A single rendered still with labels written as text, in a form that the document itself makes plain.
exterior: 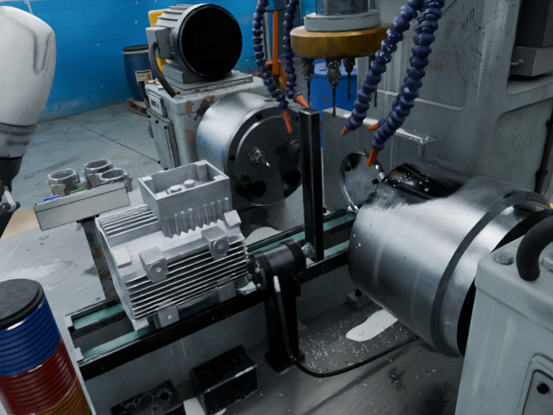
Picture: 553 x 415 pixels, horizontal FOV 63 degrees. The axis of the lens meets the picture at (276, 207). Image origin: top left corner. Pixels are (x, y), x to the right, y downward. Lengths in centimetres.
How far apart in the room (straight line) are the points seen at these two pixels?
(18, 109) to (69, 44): 557
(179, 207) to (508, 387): 48
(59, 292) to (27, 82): 58
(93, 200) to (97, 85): 555
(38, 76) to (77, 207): 29
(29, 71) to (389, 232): 55
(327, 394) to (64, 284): 69
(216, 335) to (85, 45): 575
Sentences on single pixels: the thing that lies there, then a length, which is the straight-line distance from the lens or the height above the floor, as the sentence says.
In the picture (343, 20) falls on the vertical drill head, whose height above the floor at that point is 135.
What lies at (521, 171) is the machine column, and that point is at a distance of 108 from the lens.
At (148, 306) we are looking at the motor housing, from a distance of 72.
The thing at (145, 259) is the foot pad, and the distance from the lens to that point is 68.
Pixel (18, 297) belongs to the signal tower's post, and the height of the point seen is 122.
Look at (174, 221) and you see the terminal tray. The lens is 71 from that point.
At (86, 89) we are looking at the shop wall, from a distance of 643.
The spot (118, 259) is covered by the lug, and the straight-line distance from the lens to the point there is 69.
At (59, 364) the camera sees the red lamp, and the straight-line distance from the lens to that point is 44.
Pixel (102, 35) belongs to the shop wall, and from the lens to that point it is 647.
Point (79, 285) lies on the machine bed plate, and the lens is 119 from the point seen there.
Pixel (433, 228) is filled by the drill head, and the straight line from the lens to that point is 60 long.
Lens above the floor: 143
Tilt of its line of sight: 28 degrees down
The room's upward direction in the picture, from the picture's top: 5 degrees counter-clockwise
